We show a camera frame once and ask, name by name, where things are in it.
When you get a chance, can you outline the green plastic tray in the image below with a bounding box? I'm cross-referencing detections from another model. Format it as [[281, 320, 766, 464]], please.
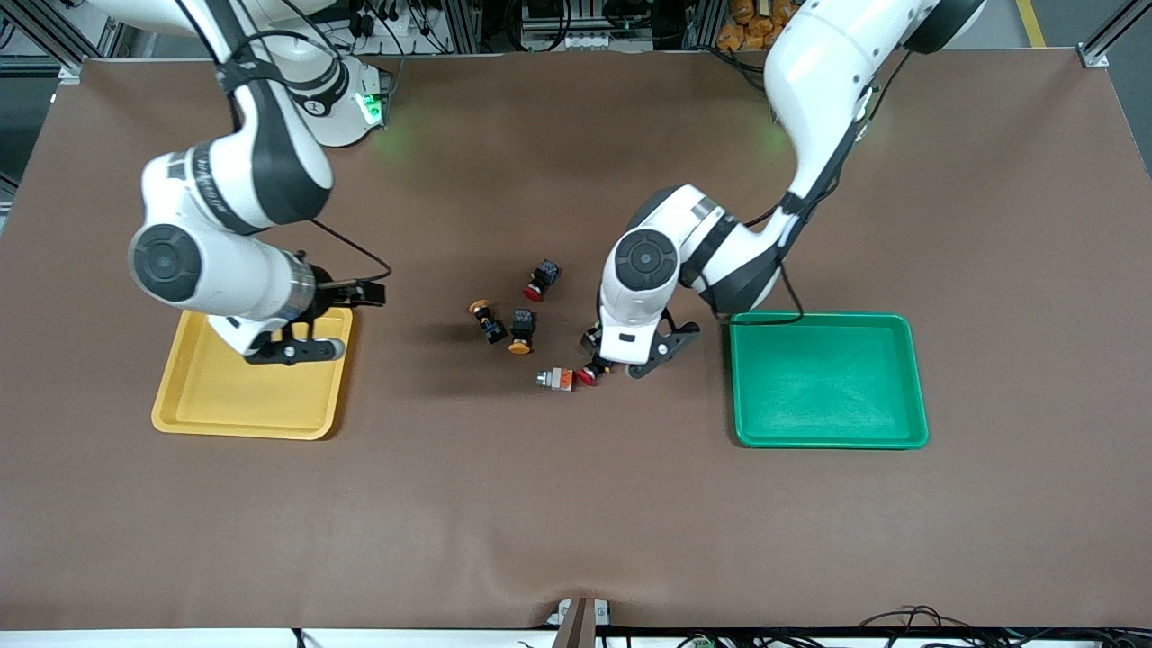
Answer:
[[727, 310, 930, 450]]

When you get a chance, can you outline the black cable tangle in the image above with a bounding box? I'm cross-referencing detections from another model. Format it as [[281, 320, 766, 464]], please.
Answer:
[[342, 0, 473, 57]]

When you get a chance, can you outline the aluminium frame profile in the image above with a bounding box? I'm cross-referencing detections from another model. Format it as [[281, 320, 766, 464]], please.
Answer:
[[0, 0, 136, 86], [1077, 0, 1152, 68]]

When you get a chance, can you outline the yellow plastic tray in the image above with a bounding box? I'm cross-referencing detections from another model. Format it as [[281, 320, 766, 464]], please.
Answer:
[[150, 295, 354, 442]]

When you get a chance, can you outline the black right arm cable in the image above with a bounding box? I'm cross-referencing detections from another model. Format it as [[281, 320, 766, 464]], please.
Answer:
[[175, 0, 392, 284]]

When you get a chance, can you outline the white table edge rail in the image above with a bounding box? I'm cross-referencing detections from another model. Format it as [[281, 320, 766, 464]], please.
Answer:
[[0, 626, 1152, 648]]

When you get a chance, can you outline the orange packets pile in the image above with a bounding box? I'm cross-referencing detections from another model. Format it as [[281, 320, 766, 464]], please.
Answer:
[[717, 0, 806, 52]]

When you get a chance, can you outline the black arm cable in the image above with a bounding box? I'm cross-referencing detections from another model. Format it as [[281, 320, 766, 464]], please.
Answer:
[[711, 49, 910, 327], [175, 0, 392, 284]]

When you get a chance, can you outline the white power strip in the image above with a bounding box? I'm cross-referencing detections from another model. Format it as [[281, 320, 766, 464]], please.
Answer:
[[531, 31, 624, 53]]

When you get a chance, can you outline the black electronics unit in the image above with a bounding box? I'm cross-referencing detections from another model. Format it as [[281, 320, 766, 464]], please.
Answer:
[[486, 0, 685, 52]]

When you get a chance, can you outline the white bracket with post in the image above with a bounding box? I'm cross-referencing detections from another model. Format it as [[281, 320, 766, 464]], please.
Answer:
[[544, 597, 613, 648]]

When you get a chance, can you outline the black cable bundle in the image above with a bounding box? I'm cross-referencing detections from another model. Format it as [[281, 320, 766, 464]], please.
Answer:
[[855, 605, 1152, 648]]

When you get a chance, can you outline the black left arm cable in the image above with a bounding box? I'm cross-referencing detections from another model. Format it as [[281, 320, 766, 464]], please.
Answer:
[[711, 49, 910, 327]]

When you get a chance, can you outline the small yellow push button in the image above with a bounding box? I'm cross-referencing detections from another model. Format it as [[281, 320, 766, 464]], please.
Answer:
[[468, 299, 507, 345]]

